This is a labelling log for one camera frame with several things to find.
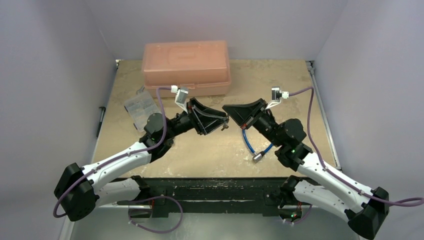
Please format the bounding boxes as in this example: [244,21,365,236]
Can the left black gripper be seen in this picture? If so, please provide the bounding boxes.
[162,98,228,141]

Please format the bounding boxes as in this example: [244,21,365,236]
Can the blue cable lock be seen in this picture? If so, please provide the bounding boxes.
[241,129,274,164]

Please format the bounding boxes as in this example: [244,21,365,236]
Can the small silver keys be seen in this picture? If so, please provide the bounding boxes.
[221,122,229,131]

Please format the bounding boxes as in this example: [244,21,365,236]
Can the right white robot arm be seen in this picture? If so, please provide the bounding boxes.
[222,98,390,240]

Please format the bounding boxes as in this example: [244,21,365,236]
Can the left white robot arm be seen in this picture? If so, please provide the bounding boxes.
[53,97,229,222]

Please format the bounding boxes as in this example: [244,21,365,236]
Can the orange plastic toolbox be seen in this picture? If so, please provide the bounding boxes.
[141,40,232,97]

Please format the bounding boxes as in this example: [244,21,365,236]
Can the clear plastic parts box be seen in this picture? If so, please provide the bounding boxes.
[124,91,161,132]

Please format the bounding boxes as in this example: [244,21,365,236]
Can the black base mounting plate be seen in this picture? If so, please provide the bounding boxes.
[118,175,318,217]

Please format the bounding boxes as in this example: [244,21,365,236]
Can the black tool beside table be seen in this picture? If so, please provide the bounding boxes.
[96,106,106,138]

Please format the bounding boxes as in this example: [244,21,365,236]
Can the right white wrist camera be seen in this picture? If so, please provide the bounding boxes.
[265,86,290,110]

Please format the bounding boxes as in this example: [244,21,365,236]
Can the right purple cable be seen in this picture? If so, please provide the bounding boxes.
[287,86,424,208]

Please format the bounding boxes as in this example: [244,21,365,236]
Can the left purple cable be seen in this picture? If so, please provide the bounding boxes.
[52,85,176,219]

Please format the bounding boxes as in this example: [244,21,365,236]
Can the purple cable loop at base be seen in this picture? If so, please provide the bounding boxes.
[127,195,185,235]

